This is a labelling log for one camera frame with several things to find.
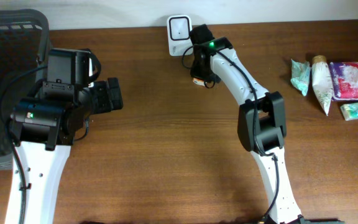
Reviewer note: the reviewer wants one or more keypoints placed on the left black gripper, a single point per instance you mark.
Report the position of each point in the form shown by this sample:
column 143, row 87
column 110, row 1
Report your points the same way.
column 106, row 104

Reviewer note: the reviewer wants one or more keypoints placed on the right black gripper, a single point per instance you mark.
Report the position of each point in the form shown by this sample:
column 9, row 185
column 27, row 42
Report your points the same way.
column 196, row 71

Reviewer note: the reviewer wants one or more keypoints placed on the small orange tissue pack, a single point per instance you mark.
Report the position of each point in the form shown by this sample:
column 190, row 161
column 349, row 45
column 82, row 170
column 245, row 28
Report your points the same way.
column 198, row 82

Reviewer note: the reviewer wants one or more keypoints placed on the teal wet wipes pack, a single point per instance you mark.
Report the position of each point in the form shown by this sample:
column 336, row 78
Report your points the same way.
column 300, row 76

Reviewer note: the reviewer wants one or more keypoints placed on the white floral cream tube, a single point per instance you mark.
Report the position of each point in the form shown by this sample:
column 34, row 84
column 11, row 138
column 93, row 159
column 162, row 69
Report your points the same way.
column 322, row 83

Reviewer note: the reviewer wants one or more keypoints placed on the red purple tissue pack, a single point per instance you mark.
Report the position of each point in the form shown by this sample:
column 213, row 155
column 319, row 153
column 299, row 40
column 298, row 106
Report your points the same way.
column 345, row 80

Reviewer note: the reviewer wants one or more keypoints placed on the small teal tissue pack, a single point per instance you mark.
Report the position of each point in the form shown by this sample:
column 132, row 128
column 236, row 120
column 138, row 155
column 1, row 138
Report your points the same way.
column 350, row 111

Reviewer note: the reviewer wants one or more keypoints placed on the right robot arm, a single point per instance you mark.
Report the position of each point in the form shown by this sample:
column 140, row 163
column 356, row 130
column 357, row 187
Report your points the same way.
column 261, row 125

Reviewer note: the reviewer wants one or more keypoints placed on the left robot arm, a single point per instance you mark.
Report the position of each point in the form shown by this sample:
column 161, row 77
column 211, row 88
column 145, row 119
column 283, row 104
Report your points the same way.
column 42, row 128

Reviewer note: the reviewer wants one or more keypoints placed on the white barcode scanner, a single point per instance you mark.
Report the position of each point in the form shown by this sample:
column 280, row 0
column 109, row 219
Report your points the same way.
column 178, row 33

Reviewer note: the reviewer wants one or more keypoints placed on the dark grey plastic basket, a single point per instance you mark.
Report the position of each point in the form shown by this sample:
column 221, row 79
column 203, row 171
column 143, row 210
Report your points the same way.
column 24, row 45

